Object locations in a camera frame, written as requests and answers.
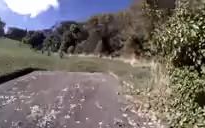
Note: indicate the dark kerb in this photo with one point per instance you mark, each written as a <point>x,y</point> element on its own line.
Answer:
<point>6,77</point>

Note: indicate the row of brownish trees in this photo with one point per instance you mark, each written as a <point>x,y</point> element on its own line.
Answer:
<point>100,36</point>

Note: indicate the leafy green hedge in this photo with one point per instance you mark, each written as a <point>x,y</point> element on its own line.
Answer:
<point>186,40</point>

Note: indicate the green grass field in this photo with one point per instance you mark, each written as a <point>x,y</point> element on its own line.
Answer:
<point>10,55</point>

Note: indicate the grey asphalt path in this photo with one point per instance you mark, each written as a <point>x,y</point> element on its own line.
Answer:
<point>56,96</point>

